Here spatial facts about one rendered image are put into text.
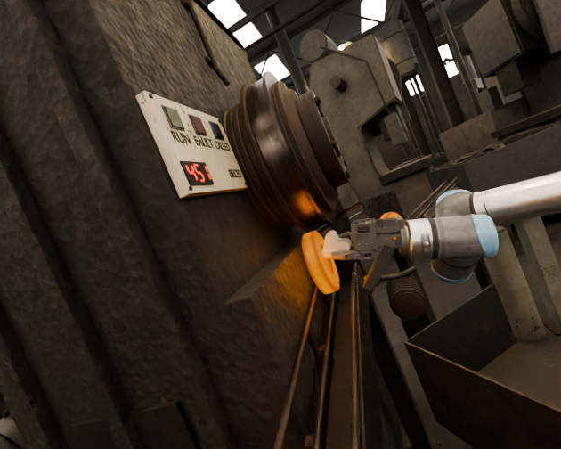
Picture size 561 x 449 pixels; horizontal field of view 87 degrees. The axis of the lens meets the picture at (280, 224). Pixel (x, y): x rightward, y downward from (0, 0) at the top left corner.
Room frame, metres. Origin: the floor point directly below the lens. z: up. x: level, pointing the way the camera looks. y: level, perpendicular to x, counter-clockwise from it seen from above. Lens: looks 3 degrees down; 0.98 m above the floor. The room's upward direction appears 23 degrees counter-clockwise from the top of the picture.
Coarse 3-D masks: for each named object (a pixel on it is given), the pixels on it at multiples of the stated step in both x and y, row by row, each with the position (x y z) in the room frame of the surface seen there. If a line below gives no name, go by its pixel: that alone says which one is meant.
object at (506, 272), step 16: (496, 256) 1.29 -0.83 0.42; (512, 256) 1.28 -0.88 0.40; (496, 272) 1.31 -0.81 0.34; (512, 272) 1.28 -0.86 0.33; (496, 288) 1.35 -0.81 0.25; (512, 288) 1.28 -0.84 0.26; (528, 288) 1.29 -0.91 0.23; (512, 304) 1.30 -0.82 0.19; (528, 304) 1.28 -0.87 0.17; (512, 320) 1.32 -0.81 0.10; (528, 320) 1.28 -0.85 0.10; (528, 336) 1.29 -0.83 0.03; (544, 336) 1.28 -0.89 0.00
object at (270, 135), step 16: (272, 80) 0.83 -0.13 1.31; (256, 96) 0.74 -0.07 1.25; (272, 96) 0.74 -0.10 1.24; (256, 112) 0.71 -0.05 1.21; (272, 112) 0.68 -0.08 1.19; (256, 128) 0.70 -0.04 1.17; (272, 128) 0.69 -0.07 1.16; (272, 144) 0.69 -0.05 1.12; (288, 144) 0.69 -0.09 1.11; (272, 160) 0.70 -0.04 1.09; (288, 160) 0.69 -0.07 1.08; (272, 176) 0.71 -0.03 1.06; (288, 176) 0.70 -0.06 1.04; (304, 176) 0.72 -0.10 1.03; (288, 192) 0.72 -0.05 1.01; (304, 192) 0.72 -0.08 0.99; (304, 208) 0.75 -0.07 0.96; (320, 208) 0.75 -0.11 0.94
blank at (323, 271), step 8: (312, 232) 0.71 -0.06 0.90; (304, 240) 0.69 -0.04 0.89; (312, 240) 0.68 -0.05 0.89; (320, 240) 0.73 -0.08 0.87; (304, 248) 0.67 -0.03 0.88; (312, 248) 0.66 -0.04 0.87; (320, 248) 0.70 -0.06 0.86; (304, 256) 0.66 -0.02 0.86; (312, 256) 0.65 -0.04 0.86; (320, 256) 0.66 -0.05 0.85; (312, 264) 0.65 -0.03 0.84; (320, 264) 0.65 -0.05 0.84; (328, 264) 0.74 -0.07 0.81; (312, 272) 0.65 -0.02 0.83; (320, 272) 0.65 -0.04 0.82; (328, 272) 0.67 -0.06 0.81; (336, 272) 0.75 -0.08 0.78; (320, 280) 0.65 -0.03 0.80; (328, 280) 0.65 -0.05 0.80; (336, 280) 0.71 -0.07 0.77; (320, 288) 0.66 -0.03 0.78; (328, 288) 0.66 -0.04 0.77; (336, 288) 0.68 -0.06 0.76
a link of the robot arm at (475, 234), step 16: (432, 224) 0.62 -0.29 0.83; (448, 224) 0.60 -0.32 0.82; (464, 224) 0.59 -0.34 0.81; (480, 224) 0.58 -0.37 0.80; (448, 240) 0.59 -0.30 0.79; (464, 240) 0.59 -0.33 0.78; (480, 240) 0.58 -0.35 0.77; (496, 240) 0.57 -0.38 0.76; (448, 256) 0.61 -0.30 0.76; (464, 256) 0.60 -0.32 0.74; (480, 256) 0.60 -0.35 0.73
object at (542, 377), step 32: (448, 320) 0.47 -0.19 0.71; (480, 320) 0.48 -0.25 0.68; (416, 352) 0.42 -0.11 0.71; (448, 352) 0.46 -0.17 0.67; (480, 352) 0.48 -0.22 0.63; (512, 352) 0.48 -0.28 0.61; (544, 352) 0.46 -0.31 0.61; (448, 384) 0.38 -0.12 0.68; (480, 384) 0.33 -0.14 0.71; (512, 384) 0.43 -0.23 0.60; (544, 384) 0.41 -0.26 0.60; (448, 416) 0.41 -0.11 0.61; (480, 416) 0.35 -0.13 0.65; (512, 416) 0.30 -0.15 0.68; (544, 416) 0.27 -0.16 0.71; (480, 448) 0.37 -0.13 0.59; (512, 448) 0.32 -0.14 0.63; (544, 448) 0.28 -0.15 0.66
